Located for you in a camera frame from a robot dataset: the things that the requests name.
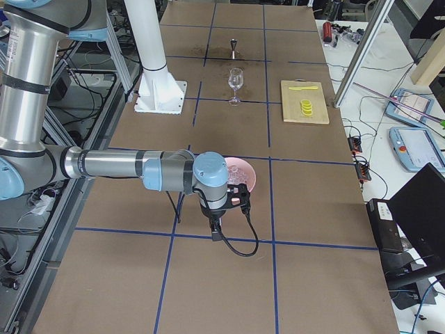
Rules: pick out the blue teach pendant far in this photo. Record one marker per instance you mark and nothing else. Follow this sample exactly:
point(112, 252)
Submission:
point(420, 102)

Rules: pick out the orange black connector far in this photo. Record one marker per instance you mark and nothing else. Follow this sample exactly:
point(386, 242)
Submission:
point(355, 144)

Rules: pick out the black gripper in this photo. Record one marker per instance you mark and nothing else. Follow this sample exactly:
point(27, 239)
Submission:
point(213, 213)

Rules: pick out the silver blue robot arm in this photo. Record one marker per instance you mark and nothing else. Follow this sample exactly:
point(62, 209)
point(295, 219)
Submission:
point(36, 28)

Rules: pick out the red cylinder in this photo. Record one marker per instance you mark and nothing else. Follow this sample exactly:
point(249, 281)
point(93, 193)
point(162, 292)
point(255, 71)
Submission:
point(327, 32)

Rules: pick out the yellow plastic knife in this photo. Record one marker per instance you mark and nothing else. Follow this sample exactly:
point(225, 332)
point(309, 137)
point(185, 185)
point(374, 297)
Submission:
point(299, 88)

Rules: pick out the white pole base plate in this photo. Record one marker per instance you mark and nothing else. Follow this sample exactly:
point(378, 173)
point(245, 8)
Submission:
point(159, 92)

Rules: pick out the lemon slice farthest from knife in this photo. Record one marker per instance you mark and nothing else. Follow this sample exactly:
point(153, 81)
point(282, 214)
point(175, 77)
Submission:
point(307, 112)

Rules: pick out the steel jigger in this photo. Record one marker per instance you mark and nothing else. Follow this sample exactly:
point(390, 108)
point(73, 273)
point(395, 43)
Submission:
point(233, 43)

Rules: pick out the orange black connector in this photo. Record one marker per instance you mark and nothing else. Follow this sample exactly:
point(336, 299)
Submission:
point(362, 170)
point(355, 144)

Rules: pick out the blue teach pendant near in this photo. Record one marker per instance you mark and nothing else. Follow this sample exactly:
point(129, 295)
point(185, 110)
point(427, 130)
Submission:
point(415, 147)

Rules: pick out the orange black connector near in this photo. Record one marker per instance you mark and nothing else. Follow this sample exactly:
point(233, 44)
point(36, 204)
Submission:
point(362, 170)

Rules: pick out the pink bowl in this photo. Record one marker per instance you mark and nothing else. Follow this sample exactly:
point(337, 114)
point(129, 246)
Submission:
point(247, 168)

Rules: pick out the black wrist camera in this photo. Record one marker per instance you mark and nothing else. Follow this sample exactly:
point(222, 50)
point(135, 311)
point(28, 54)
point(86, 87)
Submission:
point(238, 195)

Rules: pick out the blue teach pendant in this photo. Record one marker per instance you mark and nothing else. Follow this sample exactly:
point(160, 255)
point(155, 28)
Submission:
point(415, 147)
point(420, 102)

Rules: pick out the aluminium frame post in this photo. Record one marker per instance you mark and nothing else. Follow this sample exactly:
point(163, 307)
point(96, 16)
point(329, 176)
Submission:
point(376, 21)

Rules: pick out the clear wine glass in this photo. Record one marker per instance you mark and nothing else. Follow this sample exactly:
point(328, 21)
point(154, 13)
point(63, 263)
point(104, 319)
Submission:
point(235, 82)

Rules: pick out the clear ice cubes pile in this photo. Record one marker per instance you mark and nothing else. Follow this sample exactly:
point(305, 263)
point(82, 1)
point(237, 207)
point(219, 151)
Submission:
point(237, 175)

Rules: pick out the black box on table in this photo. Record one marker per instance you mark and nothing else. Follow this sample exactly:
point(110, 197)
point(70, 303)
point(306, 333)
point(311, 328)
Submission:
point(385, 230)

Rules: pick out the bamboo cutting board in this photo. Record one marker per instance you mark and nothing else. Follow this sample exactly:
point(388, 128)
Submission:
point(291, 108)

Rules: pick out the black monitor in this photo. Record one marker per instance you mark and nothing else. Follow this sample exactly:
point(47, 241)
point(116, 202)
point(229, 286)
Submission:
point(418, 208)

